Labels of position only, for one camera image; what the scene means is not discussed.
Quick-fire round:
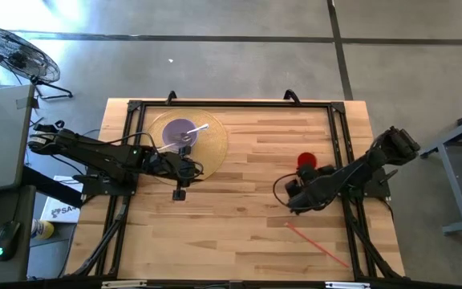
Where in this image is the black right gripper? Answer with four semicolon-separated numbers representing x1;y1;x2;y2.
286;164;336;214

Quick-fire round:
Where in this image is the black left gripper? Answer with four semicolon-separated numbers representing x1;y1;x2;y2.
152;133;204;182

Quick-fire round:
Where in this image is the silver metal spoon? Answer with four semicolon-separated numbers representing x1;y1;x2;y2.
156;123;210;153

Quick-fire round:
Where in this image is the red ribbed cup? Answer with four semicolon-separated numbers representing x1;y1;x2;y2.
297;151;318;169

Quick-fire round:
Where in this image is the red plastic straw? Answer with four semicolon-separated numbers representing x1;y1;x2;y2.
284;222;351;269

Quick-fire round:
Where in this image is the lilac ceramic bowl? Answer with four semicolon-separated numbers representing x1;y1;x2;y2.
161;117;199;153

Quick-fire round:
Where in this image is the round woven beige placemat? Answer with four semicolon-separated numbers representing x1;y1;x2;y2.
145;108;229;186

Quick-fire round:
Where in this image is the white printed cardboard box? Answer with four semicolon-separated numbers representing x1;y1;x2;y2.
39;174;83;224

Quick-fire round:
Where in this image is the grey metal stand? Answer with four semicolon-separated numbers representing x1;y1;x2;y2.
419;102;462;236

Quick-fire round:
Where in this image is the black floor fan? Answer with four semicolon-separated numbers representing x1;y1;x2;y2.
0;26;74;100

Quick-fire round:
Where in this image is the black computer mouse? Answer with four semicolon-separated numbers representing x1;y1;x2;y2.
0;220;22;263

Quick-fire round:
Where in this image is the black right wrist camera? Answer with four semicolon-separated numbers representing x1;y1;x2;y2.
284;178;302;198

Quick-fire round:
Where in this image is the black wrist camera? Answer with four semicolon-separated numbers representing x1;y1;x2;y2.
150;154;172;174
284;178;302;198

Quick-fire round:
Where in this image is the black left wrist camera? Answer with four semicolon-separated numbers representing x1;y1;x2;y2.
150;154;172;174

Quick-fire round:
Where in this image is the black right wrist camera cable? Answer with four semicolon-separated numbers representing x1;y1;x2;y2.
272;172;298;208

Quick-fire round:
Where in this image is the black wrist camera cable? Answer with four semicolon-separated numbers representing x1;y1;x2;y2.
104;131;158;152
272;172;298;208

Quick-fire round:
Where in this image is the black left wrist camera cable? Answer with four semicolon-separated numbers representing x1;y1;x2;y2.
104;131;158;152

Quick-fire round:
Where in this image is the black aluminium rig frame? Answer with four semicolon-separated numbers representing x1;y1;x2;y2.
65;88;407;282

